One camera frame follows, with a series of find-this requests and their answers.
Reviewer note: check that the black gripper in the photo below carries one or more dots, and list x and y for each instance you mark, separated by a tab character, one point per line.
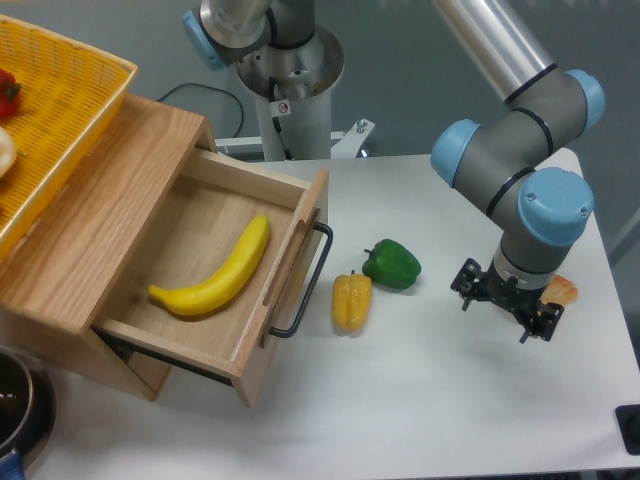
538	319

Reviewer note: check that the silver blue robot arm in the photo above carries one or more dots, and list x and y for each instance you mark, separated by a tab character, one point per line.
542	211

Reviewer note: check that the wooden top drawer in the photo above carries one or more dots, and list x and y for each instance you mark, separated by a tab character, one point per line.
200	221

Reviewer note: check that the wooden drawer cabinet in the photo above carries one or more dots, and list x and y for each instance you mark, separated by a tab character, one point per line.
55	282

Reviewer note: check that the orange toy food piece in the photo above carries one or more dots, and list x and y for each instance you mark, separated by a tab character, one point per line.
560	291

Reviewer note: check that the green toy bell pepper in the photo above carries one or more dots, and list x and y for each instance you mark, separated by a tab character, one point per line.
391	265

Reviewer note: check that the yellow toy bell pepper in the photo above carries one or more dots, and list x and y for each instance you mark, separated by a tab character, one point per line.
351	301

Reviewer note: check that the yellow toy banana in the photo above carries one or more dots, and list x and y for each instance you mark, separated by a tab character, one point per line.
226	282

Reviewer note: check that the dark metal pot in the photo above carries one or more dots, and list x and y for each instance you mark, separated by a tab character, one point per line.
28	412

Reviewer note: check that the yellow plastic basket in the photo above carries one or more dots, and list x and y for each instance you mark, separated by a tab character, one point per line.
70	93

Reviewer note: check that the cream toy food item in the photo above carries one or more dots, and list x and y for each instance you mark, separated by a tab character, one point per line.
8	152

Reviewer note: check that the red toy pepper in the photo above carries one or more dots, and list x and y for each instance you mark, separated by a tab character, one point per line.
10	95

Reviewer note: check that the black metal drawer handle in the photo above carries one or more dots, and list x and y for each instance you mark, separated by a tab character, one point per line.
292	329

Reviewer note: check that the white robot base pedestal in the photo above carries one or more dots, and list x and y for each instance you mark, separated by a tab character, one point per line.
292	91

